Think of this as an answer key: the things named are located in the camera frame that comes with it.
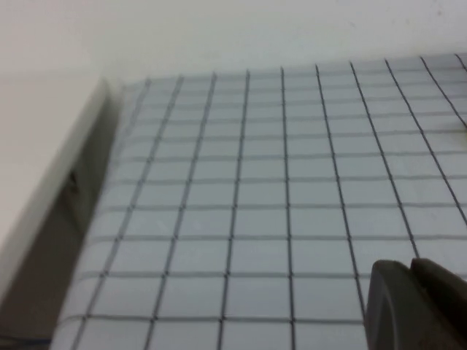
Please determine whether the white side board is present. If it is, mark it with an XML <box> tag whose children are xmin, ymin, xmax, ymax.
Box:
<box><xmin>0</xmin><ymin>72</ymin><xmax>125</xmax><ymax>350</ymax></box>

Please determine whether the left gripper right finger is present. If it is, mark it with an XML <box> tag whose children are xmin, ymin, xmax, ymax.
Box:
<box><xmin>411</xmin><ymin>257</ymin><xmax>467</xmax><ymax>340</ymax></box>

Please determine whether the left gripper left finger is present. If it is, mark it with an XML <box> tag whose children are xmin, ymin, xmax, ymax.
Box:
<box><xmin>366</xmin><ymin>259</ymin><xmax>467</xmax><ymax>350</ymax></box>

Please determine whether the grey checkered tablecloth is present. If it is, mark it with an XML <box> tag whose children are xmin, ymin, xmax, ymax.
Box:
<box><xmin>47</xmin><ymin>52</ymin><xmax>467</xmax><ymax>350</ymax></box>

